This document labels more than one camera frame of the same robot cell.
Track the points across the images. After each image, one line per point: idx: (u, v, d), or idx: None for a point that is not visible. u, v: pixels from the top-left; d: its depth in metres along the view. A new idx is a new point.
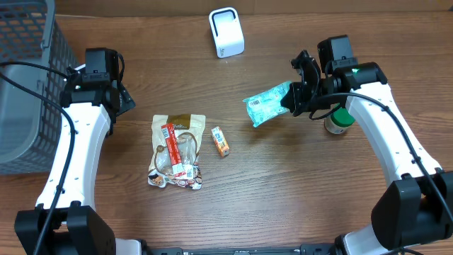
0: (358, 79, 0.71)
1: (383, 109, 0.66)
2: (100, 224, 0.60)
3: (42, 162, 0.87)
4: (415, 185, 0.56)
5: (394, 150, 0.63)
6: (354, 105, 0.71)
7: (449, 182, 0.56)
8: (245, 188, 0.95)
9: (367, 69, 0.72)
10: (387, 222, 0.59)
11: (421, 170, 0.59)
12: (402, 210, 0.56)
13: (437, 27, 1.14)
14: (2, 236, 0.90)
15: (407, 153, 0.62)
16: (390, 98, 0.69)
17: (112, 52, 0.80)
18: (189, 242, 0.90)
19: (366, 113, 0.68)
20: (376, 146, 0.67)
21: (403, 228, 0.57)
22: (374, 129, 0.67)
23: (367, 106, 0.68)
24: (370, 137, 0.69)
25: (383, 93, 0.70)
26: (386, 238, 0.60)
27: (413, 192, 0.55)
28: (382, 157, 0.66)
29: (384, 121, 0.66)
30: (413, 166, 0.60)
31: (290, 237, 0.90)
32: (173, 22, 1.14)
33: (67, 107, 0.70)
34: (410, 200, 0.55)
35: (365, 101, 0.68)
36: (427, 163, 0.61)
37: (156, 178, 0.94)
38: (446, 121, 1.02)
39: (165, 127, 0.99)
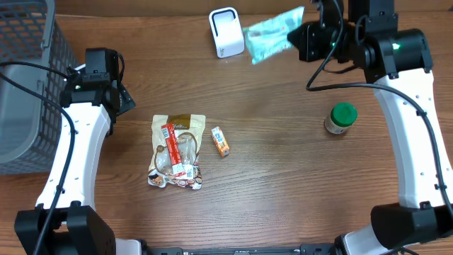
0: (398, 58, 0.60)
1: (418, 113, 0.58)
2: (100, 225, 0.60)
3: (43, 162, 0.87)
4: (432, 217, 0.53)
5: (419, 171, 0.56)
6: (386, 98, 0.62)
7: None
8: (245, 188, 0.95)
9: (409, 44, 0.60)
10: (392, 229, 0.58)
11: (442, 201, 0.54)
12: (413, 237, 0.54)
13: (437, 27, 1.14)
14: (2, 236, 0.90)
15: (433, 174, 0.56)
16: (429, 95, 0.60)
17: (112, 52, 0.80)
18: (190, 242, 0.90)
19: (397, 112, 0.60)
20: (398, 149, 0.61)
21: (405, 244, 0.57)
22: (400, 133, 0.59)
23: (401, 106, 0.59)
24: (393, 137, 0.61)
25: (424, 92, 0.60)
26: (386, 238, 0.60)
27: (429, 224, 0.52)
28: (402, 162, 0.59)
29: (415, 129, 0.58)
30: (435, 193, 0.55)
31: (290, 237, 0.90)
32: (173, 22, 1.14)
33: (67, 107, 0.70)
34: (424, 231, 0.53)
35: (400, 100, 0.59)
36: (450, 190, 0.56)
37: (156, 178, 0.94)
38: (446, 121, 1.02)
39: (165, 127, 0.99)
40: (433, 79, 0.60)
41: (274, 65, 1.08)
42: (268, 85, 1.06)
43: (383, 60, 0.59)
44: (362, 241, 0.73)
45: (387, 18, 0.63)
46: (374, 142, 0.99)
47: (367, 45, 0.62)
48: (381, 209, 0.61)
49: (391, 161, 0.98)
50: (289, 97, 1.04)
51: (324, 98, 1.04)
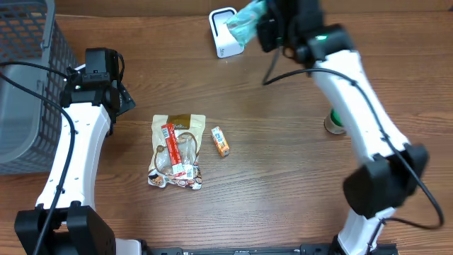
0: (325, 47, 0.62)
1: (351, 83, 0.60)
2: (100, 224, 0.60)
3: (43, 162, 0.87)
4: (384, 163, 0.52)
5: (364, 129, 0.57)
6: (323, 80, 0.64)
7: (415, 153, 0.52)
8: (245, 188, 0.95)
9: (333, 33, 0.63)
10: (359, 192, 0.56)
11: (391, 149, 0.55)
12: (374, 188, 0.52)
13: (437, 27, 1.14)
14: (2, 236, 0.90)
15: (376, 131, 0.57)
16: (359, 69, 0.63)
17: (111, 52, 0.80)
18: (189, 242, 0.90)
19: (335, 90, 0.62)
20: (347, 124, 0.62)
21: (375, 200, 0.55)
22: (342, 107, 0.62)
23: (336, 81, 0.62)
24: (341, 114, 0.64)
25: (352, 66, 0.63)
26: (358, 205, 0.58)
27: (383, 171, 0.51)
28: (352, 135, 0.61)
29: (352, 96, 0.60)
30: (382, 144, 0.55)
31: (290, 237, 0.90)
32: (173, 22, 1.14)
33: (67, 107, 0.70)
34: (381, 178, 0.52)
35: (334, 76, 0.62)
36: (396, 139, 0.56)
37: (156, 178, 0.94)
38: (446, 121, 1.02)
39: (165, 127, 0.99)
40: (357, 54, 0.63)
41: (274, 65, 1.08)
42: (268, 85, 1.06)
43: (313, 51, 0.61)
44: (351, 231, 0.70)
45: (313, 8, 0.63)
46: None
47: (299, 42, 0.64)
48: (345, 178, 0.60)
49: None
50: (289, 97, 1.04)
51: (323, 98, 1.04)
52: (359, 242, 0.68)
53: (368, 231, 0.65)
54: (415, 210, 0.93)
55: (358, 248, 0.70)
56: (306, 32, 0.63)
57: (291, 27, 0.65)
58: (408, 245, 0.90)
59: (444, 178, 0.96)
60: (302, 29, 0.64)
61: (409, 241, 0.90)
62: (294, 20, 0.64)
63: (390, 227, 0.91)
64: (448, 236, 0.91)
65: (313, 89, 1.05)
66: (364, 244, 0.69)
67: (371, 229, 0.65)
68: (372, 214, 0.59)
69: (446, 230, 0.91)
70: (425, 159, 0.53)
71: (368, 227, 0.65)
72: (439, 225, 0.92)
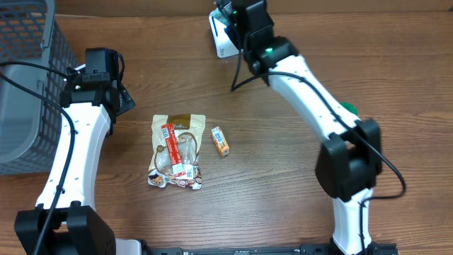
0: (273, 59, 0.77)
1: (299, 80, 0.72)
2: (100, 224, 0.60)
3: (42, 162, 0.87)
4: (340, 140, 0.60)
5: (317, 115, 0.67)
6: (278, 83, 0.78)
7: (367, 127, 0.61)
8: (245, 188, 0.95)
9: (279, 47, 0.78)
10: (329, 174, 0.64)
11: (343, 127, 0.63)
12: (335, 164, 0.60)
13: (437, 27, 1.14)
14: (2, 236, 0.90)
15: (328, 115, 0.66)
16: (304, 67, 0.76)
17: (111, 52, 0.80)
18: (190, 242, 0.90)
19: (289, 88, 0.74)
20: (306, 117, 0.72)
21: (342, 178, 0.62)
22: (298, 101, 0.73)
23: (288, 81, 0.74)
24: (299, 109, 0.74)
25: (299, 66, 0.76)
26: (331, 188, 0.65)
27: (340, 146, 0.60)
28: (312, 124, 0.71)
29: (304, 91, 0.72)
30: (335, 124, 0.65)
31: (290, 237, 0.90)
32: (173, 22, 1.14)
33: (67, 107, 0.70)
34: (339, 153, 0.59)
35: (285, 77, 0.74)
36: (346, 117, 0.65)
37: (156, 178, 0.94)
38: (446, 121, 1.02)
39: (165, 127, 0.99)
40: (301, 57, 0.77)
41: None
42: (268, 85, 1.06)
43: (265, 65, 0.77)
44: (340, 225, 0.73)
45: (263, 24, 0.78)
46: None
47: (253, 57, 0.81)
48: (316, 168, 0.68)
49: (391, 161, 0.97)
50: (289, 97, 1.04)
51: None
52: (349, 234, 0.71)
53: (354, 220, 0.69)
54: (415, 210, 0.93)
55: (352, 241, 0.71)
56: (257, 47, 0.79)
57: (245, 40, 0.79)
58: (408, 246, 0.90)
59: (444, 178, 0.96)
60: (254, 44, 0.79)
61: (409, 241, 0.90)
62: (246, 35, 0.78)
63: (390, 227, 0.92)
64: (448, 236, 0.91)
65: None
66: (354, 236, 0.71)
67: (356, 217, 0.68)
68: (347, 195, 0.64)
69: (446, 230, 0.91)
70: (375, 131, 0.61)
71: (352, 214, 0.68)
72: (439, 225, 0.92)
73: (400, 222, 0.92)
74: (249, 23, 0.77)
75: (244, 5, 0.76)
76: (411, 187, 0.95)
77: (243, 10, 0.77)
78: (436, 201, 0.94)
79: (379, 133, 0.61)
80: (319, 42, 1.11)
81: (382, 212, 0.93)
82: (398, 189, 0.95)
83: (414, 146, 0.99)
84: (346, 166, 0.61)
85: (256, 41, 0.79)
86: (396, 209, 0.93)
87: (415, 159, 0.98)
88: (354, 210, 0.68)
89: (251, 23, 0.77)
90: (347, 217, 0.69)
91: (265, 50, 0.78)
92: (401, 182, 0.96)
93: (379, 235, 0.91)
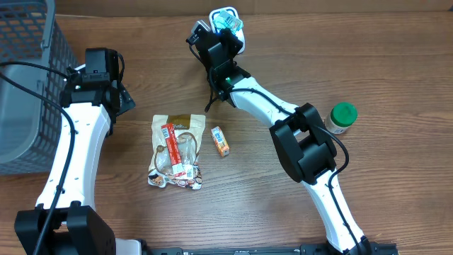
0: (233, 85, 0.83)
1: (250, 91, 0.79)
2: (100, 224, 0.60)
3: (42, 162, 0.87)
4: (282, 123, 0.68)
5: (266, 111, 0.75)
6: (236, 98, 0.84)
7: (304, 108, 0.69)
8: (245, 188, 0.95)
9: (235, 74, 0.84)
10: (287, 160, 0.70)
11: (287, 115, 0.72)
12: (283, 144, 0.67)
13: (437, 27, 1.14)
14: (2, 236, 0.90)
15: (274, 109, 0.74)
16: (255, 81, 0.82)
17: (111, 52, 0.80)
18: (189, 242, 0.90)
19: (245, 100, 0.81)
20: (262, 118, 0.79)
21: (295, 159, 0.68)
22: (253, 108, 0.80)
23: (243, 95, 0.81)
24: (257, 115, 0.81)
25: (250, 81, 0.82)
26: (294, 172, 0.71)
27: (281, 127, 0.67)
28: (267, 122, 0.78)
29: (255, 98, 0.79)
30: (279, 115, 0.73)
31: (291, 237, 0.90)
32: (173, 22, 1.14)
33: (67, 107, 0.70)
34: (284, 134, 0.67)
35: (240, 92, 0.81)
36: (289, 107, 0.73)
37: (156, 178, 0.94)
38: (446, 121, 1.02)
39: (165, 127, 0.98)
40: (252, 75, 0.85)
41: (274, 65, 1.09)
42: (268, 86, 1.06)
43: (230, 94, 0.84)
44: (322, 215, 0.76)
45: (224, 59, 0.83)
46: (374, 142, 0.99)
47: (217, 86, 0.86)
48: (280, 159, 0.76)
49: (391, 161, 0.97)
50: (289, 97, 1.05)
51: (323, 98, 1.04)
52: (333, 224, 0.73)
53: (330, 205, 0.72)
54: (415, 210, 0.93)
55: (337, 227, 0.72)
56: (221, 78, 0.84)
57: (209, 75, 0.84)
58: (408, 245, 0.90)
59: (444, 178, 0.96)
60: (218, 76, 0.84)
61: (409, 241, 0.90)
62: (211, 70, 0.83)
63: (390, 227, 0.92)
64: (448, 236, 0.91)
65: (313, 89, 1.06)
66: (340, 226, 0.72)
67: (331, 202, 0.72)
68: (308, 176, 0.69)
69: (446, 230, 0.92)
70: (313, 111, 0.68)
71: (326, 200, 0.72)
72: (439, 225, 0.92)
73: (400, 222, 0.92)
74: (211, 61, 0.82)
75: (206, 47, 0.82)
76: (412, 187, 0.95)
77: (204, 51, 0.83)
78: (436, 201, 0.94)
79: (316, 112, 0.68)
80: (319, 42, 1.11)
81: (382, 212, 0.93)
82: (397, 189, 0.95)
83: (414, 146, 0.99)
84: (295, 146, 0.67)
85: (219, 74, 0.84)
86: (396, 210, 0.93)
87: (415, 159, 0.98)
88: (326, 194, 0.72)
89: (212, 60, 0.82)
90: (324, 205, 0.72)
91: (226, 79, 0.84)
92: (401, 182, 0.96)
93: (379, 235, 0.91)
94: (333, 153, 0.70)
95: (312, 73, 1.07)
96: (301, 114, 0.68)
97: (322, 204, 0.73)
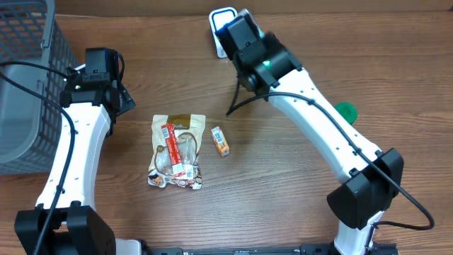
0: (271, 73, 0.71)
1: (308, 103, 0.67)
2: (100, 224, 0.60)
3: (42, 162, 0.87)
4: (362, 179, 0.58)
5: (334, 146, 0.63)
6: (279, 103, 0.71)
7: (389, 162, 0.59)
8: (245, 188, 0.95)
9: (276, 59, 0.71)
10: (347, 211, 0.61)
11: (366, 161, 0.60)
12: (359, 202, 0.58)
13: (437, 27, 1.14)
14: (2, 236, 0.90)
15: (346, 146, 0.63)
16: (311, 86, 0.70)
17: (111, 52, 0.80)
18: (190, 242, 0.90)
19: (295, 111, 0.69)
20: (317, 144, 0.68)
21: (362, 214, 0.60)
22: (308, 127, 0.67)
23: (294, 103, 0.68)
24: (306, 132, 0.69)
25: (305, 83, 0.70)
26: (348, 220, 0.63)
27: (362, 186, 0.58)
28: (324, 152, 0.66)
29: (313, 113, 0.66)
30: (355, 158, 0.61)
31: (290, 237, 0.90)
32: (173, 22, 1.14)
33: (67, 107, 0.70)
34: (362, 193, 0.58)
35: (291, 98, 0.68)
36: (367, 149, 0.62)
37: (156, 178, 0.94)
38: (447, 121, 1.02)
39: (165, 127, 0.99)
40: (306, 72, 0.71)
41: None
42: None
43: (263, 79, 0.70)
44: (345, 236, 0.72)
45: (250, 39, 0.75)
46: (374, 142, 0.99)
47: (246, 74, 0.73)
48: (329, 200, 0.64)
49: None
50: None
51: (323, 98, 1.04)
52: (357, 247, 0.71)
53: (363, 235, 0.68)
54: (415, 210, 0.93)
55: (356, 251, 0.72)
56: (250, 61, 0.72)
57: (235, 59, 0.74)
58: (408, 246, 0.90)
59: (445, 178, 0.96)
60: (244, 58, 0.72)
61: (409, 241, 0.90)
62: (236, 54, 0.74)
63: (390, 228, 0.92)
64: (448, 236, 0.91)
65: None
66: (361, 246, 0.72)
67: (365, 234, 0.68)
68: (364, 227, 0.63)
69: (446, 230, 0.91)
70: (398, 161, 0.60)
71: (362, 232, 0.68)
72: (439, 225, 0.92)
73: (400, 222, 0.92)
74: (236, 45, 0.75)
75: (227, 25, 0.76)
76: (412, 188, 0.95)
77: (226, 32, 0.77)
78: (436, 201, 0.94)
79: (400, 163, 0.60)
80: (319, 42, 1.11)
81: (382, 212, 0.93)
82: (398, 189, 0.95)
83: (414, 146, 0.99)
84: (367, 203, 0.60)
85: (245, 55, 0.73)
86: (396, 210, 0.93)
87: (415, 159, 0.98)
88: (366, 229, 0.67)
89: (237, 44, 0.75)
90: (358, 234, 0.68)
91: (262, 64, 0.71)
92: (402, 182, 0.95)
93: (379, 235, 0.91)
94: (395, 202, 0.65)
95: (311, 73, 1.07)
96: (383, 162, 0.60)
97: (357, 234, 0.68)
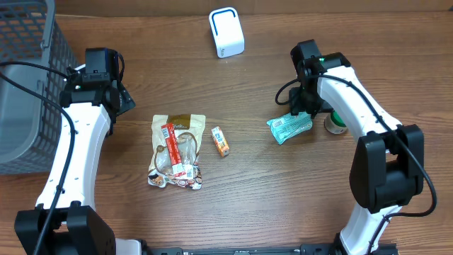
0: (325, 66, 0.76)
1: (347, 85, 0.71)
2: (100, 224, 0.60)
3: (43, 162, 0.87)
4: (378, 139, 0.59)
5: (359, 116, 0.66)
6: (323, 87, 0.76)
7: (410, 135, 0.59)
8: (245, 188, 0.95)
9: (332, 58, 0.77)
10: (362, 179, 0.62)
11: (384, 127, 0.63)
12: (369, 163, 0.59)
13: (437, 27, 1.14)
14: (2, 236, 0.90)
15: (371, 115, 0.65)
16: (353, 76, 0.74)
17: (111, 52, 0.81)
18: (189, 242, 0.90)
19: (333, 91, 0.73)
20: (347, 120, 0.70)
21: (374, 184, 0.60)
22: (342, 105, 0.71)
23: (334, 84, 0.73)
24: (340, 112, 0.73)
25: (348, 72, 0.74)
26: (362, 197, 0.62)
27: (375, 144, 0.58)
28: (352, 127, 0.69)
29: (349, 94, 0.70)
30: (376, 125, 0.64)
31: (290, 237, 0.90)
32: (173, 22, 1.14)
33: (67, 107, 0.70)
34: (374, 151, 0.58)
35: (332, 81, 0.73)
36: (389, 121, 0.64)
37: (156, 178, 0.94)
38: (447, 121, 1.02)
39: (165, 127, 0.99)
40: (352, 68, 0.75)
41: (274, 64, 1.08)
42: (268, 85, 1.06)
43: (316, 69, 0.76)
44: (353, 228, 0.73)
45: (314, 54, 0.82)
46: None
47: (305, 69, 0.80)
48: (352, 171, 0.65)
49: None
50: None
51: None
52: (362, 240, 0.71)
53: (371, 229, 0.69)
54: (415, 210, 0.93)
55: (359, 247, 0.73)
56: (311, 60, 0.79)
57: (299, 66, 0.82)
58: (408, 246, 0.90)
59: (444, 178, 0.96)
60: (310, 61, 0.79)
61: (409, 241, 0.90)
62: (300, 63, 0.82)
63: (390, 228, 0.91)
64: (448, 236, 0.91)
65: None
66: (366, 241, 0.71)
67: (373, 228, 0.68)
68: (376, 207, 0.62)
69: (446, 230, 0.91)
70: (418, 137, 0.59)
71: (372, 223, 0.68)
72: (438, 225, 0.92)
73: (400, 222, 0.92)
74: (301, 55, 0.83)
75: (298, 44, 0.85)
76: None
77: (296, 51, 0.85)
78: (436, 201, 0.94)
79: (422, 141, 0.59)
80: (319, 42, 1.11)
81: None
82: None
83: None
84: (382, 173, 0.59)
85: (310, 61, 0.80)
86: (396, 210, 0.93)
87: None
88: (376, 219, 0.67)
89: (303, 54, 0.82)
90: (367, 226, 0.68)
91: (319, 59, 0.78)
92: None
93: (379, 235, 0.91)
94: (417, 191, 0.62)
95: None
96: (403, 134, 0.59)
97: (365, 224, 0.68)
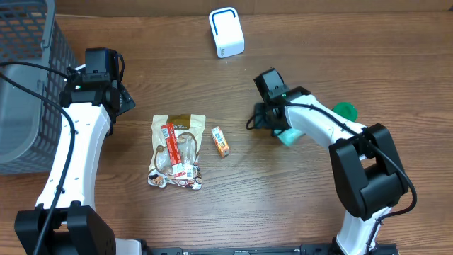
0: (289, 99, 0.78)
1: (309, 108, 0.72)
2: (100, 224, 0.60)
3: (42, 162, 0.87)
4: (348, 145, 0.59)
5: (326, 129, 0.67)
6: (291, 114, 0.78)
7: (377, 135, 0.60)
8: (245, 188, 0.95)
9: (292, 91, 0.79)
10: (345, 188, 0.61)
11: (351, 133, 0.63)
12: (345, 168, 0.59)
13: (437, 27, 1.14)
14: (2, 236, 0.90)
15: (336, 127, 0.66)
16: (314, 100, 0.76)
17: (111, 52, 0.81)
18: (190, 242, 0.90)
19: (301, 117, 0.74)
20: (320, 140, 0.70)
21: (359, 190, 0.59)
22: (311, 127, 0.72)
23: (299, 110, 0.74)
24: (313, 135, 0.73)
25: (310, 98, 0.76)
26: (352, 206, 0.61)
27: (346, 149, 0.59)
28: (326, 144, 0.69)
29: (314, 114, 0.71)
30: (342, 133, 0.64)
31: (290, 237, 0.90)
32: (173, 22, 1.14)
33: (67, 107, 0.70)
34: (347, 156, 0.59)
35: (296, 108, 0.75)
36: (354, 126, 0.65)
37: (156, 178, 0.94)
38: (447, 122, 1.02)
39: (165, 127, 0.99)
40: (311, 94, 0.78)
41: (274, 65, 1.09)
42: None
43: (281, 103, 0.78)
44: (347, 232, 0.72)
45: (277, 83, 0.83)
46: None
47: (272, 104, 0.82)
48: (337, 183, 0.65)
49: None
50: None
51: (323, 98, 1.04)
52: (358, 242, 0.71)
53: (366, 231, 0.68)
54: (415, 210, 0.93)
55: (357, 248, 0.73)
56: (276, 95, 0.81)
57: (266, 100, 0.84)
58: (408, 245, 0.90)
59: (444, 178, 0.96)
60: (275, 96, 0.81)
61: (409, 241, 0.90)
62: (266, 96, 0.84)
63: (390, 228, 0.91)
64: (448, 236, 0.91)
65: (313, 88, 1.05)
66: (362, 244, 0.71)
67: (368, 231, 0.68)
68: (368, 212, 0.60)
69: (446, 230, 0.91)
70: (385, 134, 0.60)
71: (366, 227, 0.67)
72: (438, 225, 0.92)
73: (400, 222, 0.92)
74: (266, 88, 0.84)
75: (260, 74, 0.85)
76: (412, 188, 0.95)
77: (260, 81, 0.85)
78: (436, 201, 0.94)
79: (389, 138, 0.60)
80: (319, 42, 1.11)
81: None
82: None
83: (414, 146, 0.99)
84: (362, 177, 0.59)
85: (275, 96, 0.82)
86: (396, 210, 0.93)
87: (415, 159, 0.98)
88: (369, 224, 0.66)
89: (267, 86, 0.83)
90: (361, 230, 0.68)
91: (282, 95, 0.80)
92: None
93: (379, 235, 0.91)
94: (403, 190, 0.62)
95: (312, 73, 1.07)
96: (371, 135, 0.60)
97: (359, 229, 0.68)
